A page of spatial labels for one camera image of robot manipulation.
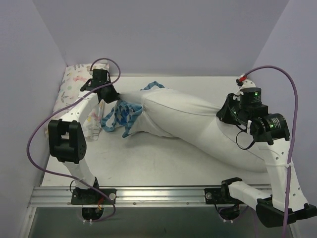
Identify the blue houndstooth pillowcase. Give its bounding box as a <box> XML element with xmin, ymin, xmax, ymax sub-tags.
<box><xmin>101</xmin><ymin>81</ymin><xmax>174</xmax><ymax>138</ymax></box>

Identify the white pillow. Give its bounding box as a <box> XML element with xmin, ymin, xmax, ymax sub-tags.
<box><xmin>120</xmin><ymin>88</ymin><xmax>266</xmax><ymax>173</ymax></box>

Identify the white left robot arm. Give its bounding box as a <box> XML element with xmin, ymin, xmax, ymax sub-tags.
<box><xmin>48</xmin><ymin>69</ymin><xmax>119</xmax><ymax>204</ymax></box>

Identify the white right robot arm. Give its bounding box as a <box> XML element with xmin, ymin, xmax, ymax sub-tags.
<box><xmin>216</xmin><ymin>87</ymin><xmax>317</xmax><ymax>228</ymax></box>

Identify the floral animal print pillow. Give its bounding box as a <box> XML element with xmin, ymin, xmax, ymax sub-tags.
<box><xmin>53</xmin><ymin>64</ymin><xmax>105</xmax><ymax>141</ymax></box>

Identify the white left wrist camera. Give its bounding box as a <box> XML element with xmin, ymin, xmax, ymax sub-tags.
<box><xmin>87</xmin><ymin>62</ymin><xmax>109</xmax><ymax>71</ymax></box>

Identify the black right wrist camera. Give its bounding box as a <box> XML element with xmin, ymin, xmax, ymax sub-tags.
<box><xmin>239</xmin><ymin>80</ymin><xmax>262</xmax><ymax>108</ymax></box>

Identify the aluminium front mounting rail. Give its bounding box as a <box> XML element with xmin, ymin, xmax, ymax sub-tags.
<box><xmin>27</xmin><ymin>184</ymin><xmax>294</xmax><ymax>208</ymax></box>

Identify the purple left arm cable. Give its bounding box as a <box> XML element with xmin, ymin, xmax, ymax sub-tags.
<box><xmin>26</xmin><ymin>58</ymin><xmax>121</xmax><ymax>221</ymax></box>

